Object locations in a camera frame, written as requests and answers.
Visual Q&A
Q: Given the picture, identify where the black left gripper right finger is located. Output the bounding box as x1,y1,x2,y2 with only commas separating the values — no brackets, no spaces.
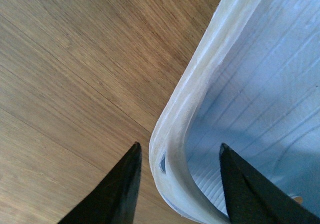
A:
219,143,320,223

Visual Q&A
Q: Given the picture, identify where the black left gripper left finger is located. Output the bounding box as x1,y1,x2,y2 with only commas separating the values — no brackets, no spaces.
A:
59,142,142,223

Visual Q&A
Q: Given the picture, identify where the light blue rubber slipper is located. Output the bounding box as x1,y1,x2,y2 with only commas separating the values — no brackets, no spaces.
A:
149,0,320,223

